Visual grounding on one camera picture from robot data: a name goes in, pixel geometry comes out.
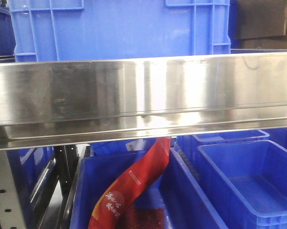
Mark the blue bin behind right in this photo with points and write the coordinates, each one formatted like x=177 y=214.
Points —
x=189 y=143

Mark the blue bin with red bag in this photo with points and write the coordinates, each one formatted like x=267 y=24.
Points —
x=174 y=201

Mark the empty blue bin right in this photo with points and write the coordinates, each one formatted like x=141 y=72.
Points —
x=246 y=183

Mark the red printed paper bag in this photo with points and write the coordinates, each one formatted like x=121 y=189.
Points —
x=120 y=195

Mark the large light blue crate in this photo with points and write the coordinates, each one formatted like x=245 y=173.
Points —
x=59 y=30

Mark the brown cardboard box upper right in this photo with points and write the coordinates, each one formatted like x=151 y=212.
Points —
x=260 y=24

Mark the perforated metal shelf upright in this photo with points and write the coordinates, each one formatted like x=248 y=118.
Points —
x=11 y=215

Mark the stainless steel shelf rail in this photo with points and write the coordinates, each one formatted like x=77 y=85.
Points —
x=60 y=103

